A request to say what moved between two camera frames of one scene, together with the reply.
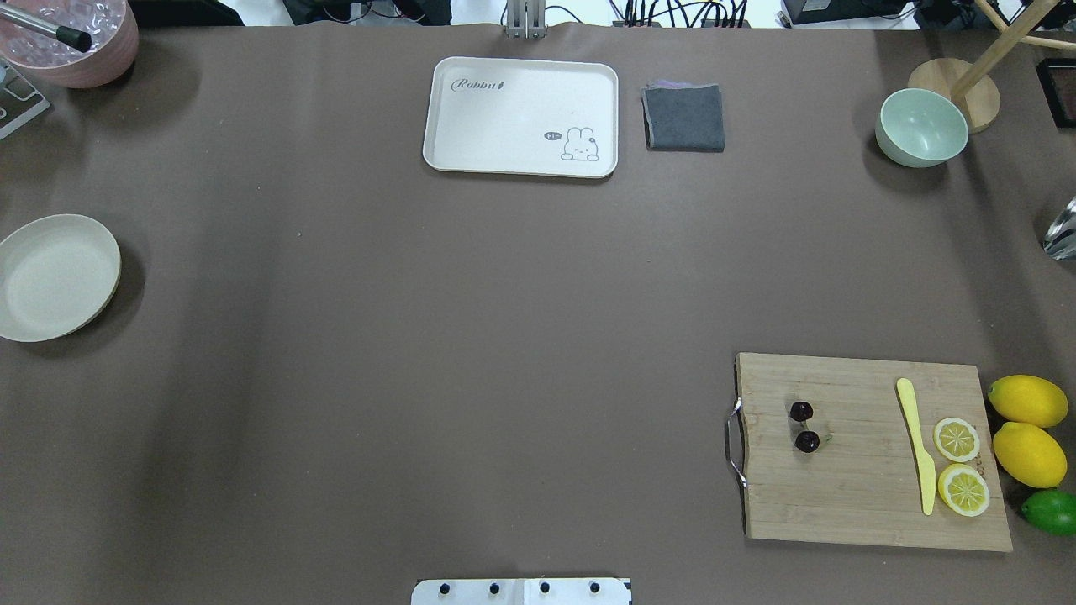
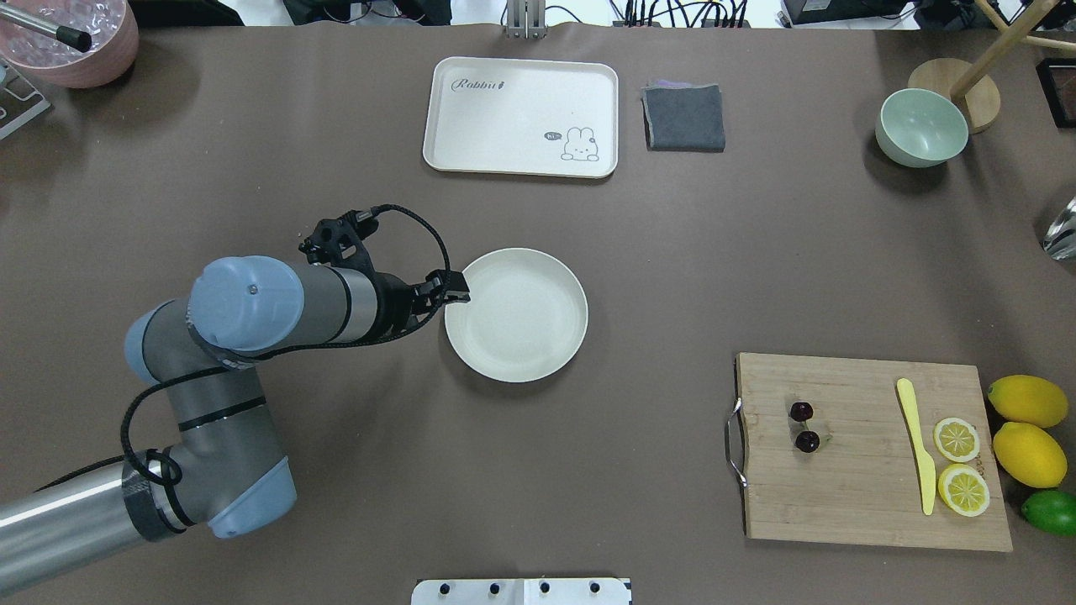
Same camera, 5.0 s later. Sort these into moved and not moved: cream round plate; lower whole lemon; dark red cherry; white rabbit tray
Moved: cream round plate
Not moved: dark red cherry; white rabbit tray; lower whole lemon
